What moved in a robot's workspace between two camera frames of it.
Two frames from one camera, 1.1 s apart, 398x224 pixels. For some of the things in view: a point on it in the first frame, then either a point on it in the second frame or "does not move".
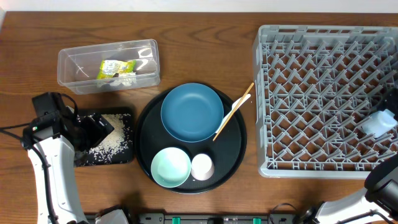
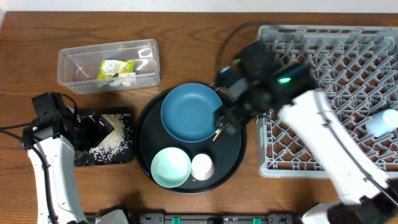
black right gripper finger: [390, 102] → [231, 85]
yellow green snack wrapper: [109, 68] does not move
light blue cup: [380, 123] does not move
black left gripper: [94, 129] does not move
